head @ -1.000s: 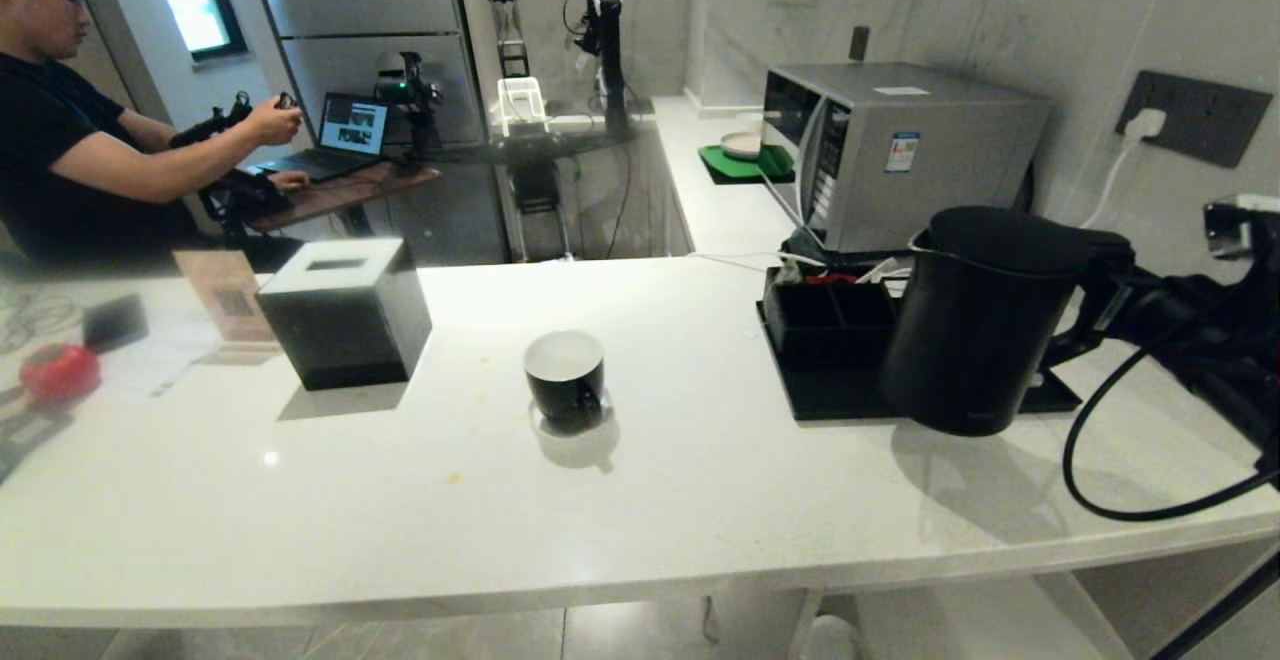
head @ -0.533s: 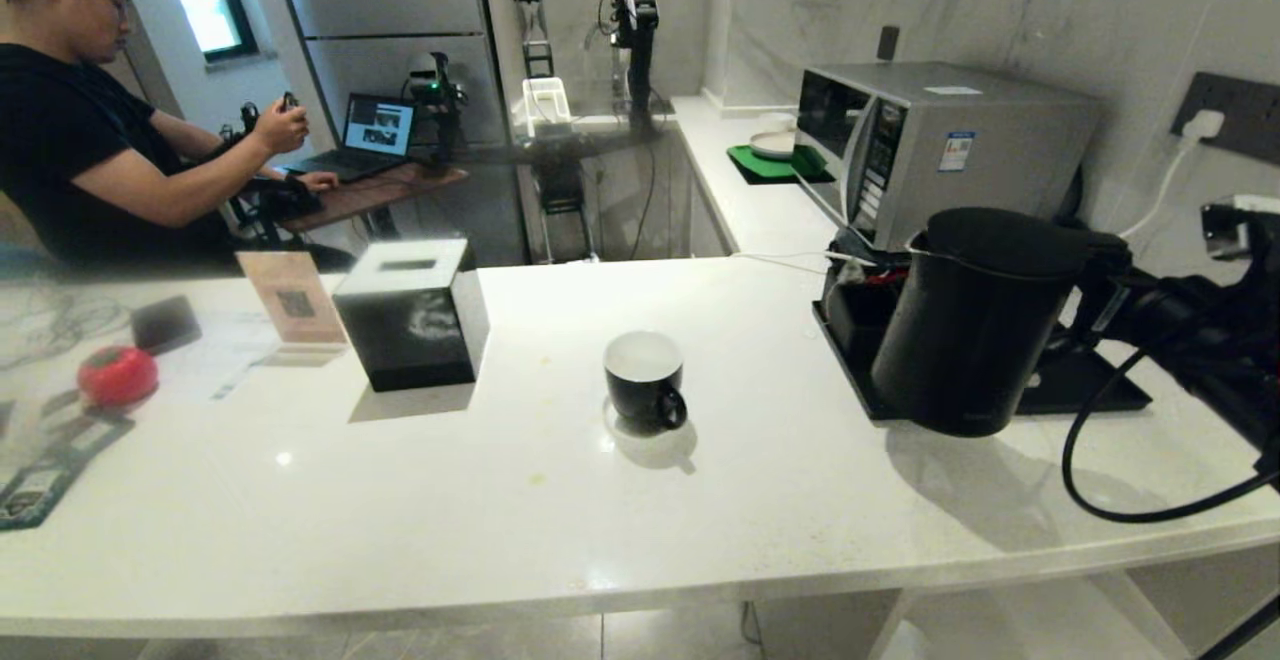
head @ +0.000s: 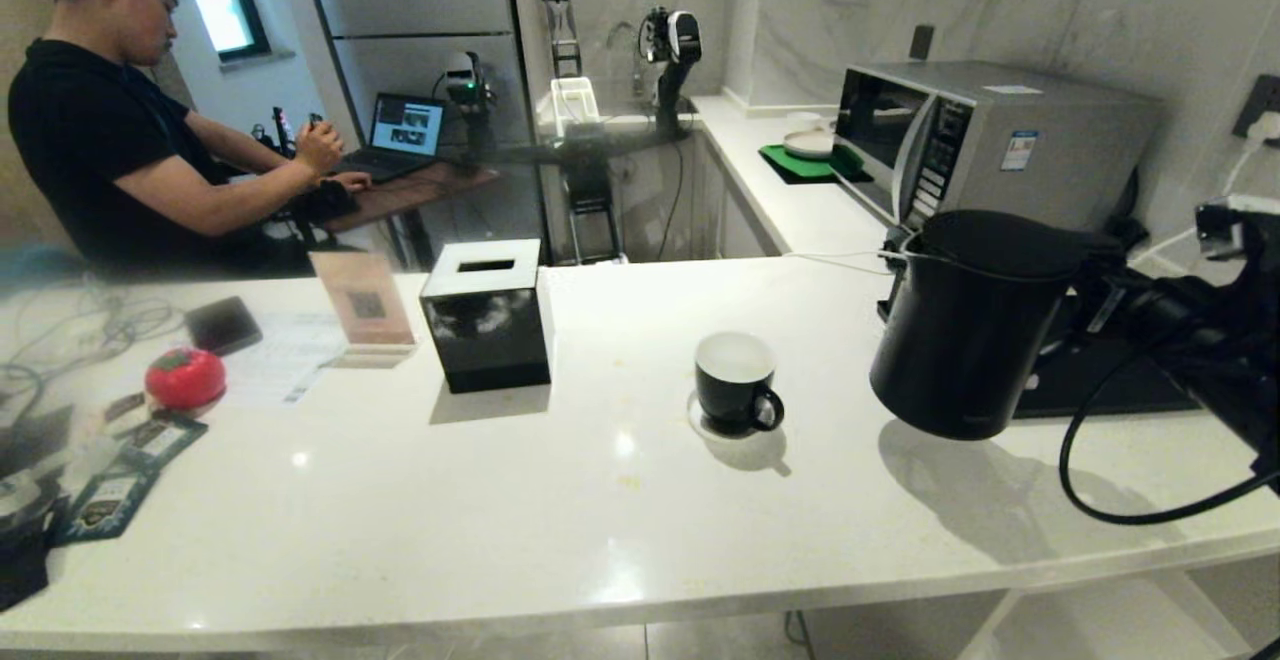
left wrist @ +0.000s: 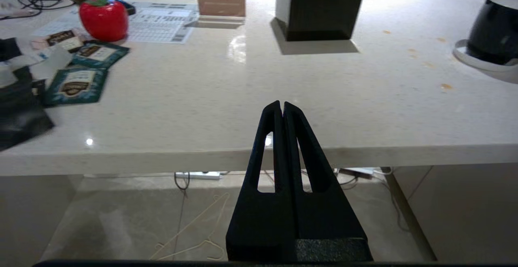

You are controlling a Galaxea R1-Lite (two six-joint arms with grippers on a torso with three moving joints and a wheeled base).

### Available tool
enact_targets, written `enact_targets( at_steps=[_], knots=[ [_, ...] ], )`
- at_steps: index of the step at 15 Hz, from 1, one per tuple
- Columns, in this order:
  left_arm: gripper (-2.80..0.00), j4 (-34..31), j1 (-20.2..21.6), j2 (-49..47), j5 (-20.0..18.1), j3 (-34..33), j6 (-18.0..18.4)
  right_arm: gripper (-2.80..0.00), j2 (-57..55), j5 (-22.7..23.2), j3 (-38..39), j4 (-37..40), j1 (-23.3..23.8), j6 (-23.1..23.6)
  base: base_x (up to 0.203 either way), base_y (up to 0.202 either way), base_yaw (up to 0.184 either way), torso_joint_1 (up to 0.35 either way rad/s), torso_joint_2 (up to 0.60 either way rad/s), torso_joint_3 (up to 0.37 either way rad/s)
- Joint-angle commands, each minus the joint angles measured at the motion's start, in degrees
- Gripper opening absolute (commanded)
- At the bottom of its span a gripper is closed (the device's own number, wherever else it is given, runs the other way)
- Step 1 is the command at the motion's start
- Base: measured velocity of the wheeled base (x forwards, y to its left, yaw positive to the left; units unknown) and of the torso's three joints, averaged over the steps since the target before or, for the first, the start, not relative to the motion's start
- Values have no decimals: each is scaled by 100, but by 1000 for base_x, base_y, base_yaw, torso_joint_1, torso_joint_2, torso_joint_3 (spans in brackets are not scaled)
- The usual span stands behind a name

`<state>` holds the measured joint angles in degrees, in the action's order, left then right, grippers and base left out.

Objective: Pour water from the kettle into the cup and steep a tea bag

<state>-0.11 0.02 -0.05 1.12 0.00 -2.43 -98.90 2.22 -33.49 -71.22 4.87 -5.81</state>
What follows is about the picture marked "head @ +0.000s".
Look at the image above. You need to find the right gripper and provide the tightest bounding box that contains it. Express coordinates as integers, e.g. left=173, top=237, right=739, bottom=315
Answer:
left=1075, top=268, right=1216, bottom=361

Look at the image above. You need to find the black electric kettle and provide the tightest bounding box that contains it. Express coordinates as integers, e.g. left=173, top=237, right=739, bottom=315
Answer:
left=869, top=209, right=1126, bottom=442

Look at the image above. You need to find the black kettle base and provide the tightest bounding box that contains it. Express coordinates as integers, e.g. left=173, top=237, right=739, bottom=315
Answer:
left=1012, top=325, right=1201, bottom=419

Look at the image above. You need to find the black cup white inside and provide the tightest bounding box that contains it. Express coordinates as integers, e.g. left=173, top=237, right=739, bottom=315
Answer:
left=695, top=331, right=786, bottom=436

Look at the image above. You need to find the dark tea bag packet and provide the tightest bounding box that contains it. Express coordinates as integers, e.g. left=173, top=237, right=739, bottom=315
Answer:
left=102, top=391, right=151, bottom=427
left=55, top=468, right=161, bottom=545
left=118, top=414, right=209, bottom=473

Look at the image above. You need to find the silver microwave oven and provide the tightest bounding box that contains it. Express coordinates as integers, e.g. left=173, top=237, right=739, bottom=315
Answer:
left=833, top=60, right=1166, bottom=236

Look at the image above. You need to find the green tray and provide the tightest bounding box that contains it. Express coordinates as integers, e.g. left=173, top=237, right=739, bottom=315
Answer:
left=758, top=143, right=867, bottom=186

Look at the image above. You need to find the white bowl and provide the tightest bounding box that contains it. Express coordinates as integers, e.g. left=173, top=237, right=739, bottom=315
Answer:
left=782, top=129, right=837, bottom=161

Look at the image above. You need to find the white round coaster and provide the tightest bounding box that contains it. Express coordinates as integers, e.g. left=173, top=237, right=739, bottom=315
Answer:
left=687, top=390, right=787, bottom=442

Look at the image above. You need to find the white plastic rack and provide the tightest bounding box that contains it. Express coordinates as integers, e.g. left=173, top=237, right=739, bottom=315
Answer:
left=536, top=76, right=605, bottom=137

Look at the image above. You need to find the black tissue box white top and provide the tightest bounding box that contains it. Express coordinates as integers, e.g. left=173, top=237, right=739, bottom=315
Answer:
left=419, top=238, right=553, bottom=395

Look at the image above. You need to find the brown wooden table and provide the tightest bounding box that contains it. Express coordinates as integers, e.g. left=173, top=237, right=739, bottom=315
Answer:
left=230, top=160, right=501, bottom=236

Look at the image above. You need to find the open laptop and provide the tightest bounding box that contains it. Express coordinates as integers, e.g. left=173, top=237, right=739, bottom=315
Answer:
left=338, top=92, right=447, bottom=183

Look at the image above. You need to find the grey refrigerator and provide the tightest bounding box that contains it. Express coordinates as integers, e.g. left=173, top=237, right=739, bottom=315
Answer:
left=298, top=0, right=546, bottom=263

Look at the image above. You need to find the white paper sheet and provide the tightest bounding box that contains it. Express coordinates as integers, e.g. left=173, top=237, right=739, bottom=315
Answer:
left=218, top=312, right=351, bottom=409

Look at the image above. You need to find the black phone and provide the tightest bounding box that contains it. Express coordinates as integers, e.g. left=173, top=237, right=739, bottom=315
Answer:
left=184, top=296, right=264, bottom=357

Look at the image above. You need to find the red tomato-shaped container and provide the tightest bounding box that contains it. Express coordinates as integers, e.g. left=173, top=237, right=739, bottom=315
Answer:
left=144, top=346, right=228, bottom=413

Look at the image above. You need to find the person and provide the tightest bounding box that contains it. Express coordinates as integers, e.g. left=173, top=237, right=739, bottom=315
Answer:
left=8, top=0, right=373, bottom=271

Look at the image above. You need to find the white power cable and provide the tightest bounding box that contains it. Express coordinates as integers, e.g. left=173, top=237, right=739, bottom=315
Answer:
left=1128, top=136, right=1263, bottom=266

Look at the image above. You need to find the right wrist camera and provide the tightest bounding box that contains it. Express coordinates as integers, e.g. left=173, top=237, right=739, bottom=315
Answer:
left=1195, top=194, right=1280, bottom=263

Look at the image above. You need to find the black cable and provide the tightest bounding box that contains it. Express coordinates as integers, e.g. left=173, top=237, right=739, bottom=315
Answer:
left=1059, top=345, right=1280, bottom=527

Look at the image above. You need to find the black wall socket with plug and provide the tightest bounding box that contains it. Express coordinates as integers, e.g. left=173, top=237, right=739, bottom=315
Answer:
left=1232, top=74, right=1280, bottom=147

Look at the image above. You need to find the grey cable bundle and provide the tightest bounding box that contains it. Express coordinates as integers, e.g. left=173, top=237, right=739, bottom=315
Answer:
left=0, top=275, right=186, bottom=401

